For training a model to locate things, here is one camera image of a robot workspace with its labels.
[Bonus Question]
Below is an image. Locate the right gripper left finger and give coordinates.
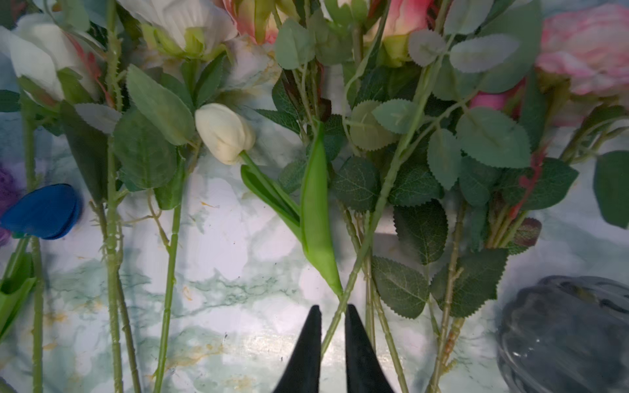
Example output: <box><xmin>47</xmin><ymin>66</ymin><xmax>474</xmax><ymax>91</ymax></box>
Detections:
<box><xmin>274</xmin><ymin>306</ymin><xmax>322</xmax><ymax>393</ymax></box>

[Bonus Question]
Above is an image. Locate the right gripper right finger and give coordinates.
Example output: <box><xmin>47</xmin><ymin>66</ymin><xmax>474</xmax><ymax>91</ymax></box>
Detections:
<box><xmin>345</xmin><ymin>305</ymin><xmax>393</xmax><ymax>393</ymax></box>

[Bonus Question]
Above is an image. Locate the blue purple glass vase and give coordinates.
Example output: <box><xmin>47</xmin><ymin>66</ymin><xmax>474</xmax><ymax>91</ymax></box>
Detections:
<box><xmin>0</xmin><ymin>166</ymin><xmax>21</xmax><ymax>247</ymax></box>

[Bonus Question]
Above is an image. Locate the front pink grey glass vase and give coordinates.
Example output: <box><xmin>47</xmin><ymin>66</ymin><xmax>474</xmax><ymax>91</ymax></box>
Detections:
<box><xmin>497</xmin><ymin>275</ymin><xmax>628</xmax><ymax>392</ymax></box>

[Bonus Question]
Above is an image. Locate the pile of artificial flowers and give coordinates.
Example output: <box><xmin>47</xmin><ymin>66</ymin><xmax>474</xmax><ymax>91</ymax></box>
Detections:
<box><xmin>1</xmin><ymin>1</ymin><xmax>628</xmax><ymax>392</ymax></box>

